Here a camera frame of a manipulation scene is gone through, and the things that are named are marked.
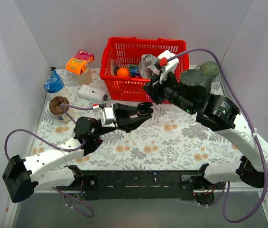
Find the white lying bottle black cap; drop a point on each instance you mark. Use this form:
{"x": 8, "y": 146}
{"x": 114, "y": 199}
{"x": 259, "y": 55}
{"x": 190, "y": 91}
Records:
{"x": 92, "y": 93}

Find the glossy black gold-trim case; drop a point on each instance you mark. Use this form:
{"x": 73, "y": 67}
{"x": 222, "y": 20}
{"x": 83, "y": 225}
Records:
{"x": 144, "y": 108}

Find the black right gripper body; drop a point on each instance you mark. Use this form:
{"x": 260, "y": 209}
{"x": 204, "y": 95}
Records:
{"x": 160, "y": 89}

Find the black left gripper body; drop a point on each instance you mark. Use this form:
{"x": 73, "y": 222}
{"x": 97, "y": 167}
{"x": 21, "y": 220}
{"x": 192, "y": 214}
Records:
{"x": 118, "y": 116}

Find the green round melon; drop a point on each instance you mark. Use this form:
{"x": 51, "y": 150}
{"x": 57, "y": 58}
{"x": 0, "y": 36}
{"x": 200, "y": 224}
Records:
{"x": 210, "y": 68}

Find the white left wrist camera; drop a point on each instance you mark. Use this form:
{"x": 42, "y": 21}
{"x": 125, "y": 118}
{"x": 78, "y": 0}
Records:
{"x": 108, "y": 116}

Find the floral table mat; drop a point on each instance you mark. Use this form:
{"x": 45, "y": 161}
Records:
{"x": 170, "y": 140}

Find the brown lid white jar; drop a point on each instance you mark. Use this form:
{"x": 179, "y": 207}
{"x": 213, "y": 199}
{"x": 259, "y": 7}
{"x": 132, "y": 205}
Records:
{"x": 59, "y": 108}

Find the orange fruit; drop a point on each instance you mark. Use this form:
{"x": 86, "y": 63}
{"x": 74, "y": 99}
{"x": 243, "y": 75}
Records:
{"x": 123, "y": 72}

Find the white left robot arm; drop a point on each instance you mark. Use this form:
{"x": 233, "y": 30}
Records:
{"x": 23, "y": 176}

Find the red plastic shopping basket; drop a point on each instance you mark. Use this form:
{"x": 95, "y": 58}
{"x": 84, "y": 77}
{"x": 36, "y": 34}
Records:
{"x": 120, "y": 65}

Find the grey crumpled paper bag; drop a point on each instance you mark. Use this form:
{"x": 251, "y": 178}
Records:
{"x": 150, "y": 65}

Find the clear plastic jar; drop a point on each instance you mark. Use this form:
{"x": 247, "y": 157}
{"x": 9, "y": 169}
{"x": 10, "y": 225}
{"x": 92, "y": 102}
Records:
{"x": 85, "y": 78}

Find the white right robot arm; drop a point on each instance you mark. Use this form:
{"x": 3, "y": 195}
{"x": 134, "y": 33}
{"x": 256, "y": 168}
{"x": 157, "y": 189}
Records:
{"x": 192, "y": 94}

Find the orange pink snack box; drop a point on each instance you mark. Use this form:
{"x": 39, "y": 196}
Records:
{"x": 79, "y": 62}

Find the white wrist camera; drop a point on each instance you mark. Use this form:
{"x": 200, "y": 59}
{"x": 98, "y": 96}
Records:
{"x": 108, "y": 116}
{"x": 163, "y": 65}

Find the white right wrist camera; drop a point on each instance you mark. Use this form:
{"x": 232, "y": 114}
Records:
{"x": 163, "y": 65}

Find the blue lid plastic bottle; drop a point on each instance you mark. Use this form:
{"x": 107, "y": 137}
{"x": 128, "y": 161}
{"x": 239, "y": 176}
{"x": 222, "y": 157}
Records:
{"x": 55, "y": 86}

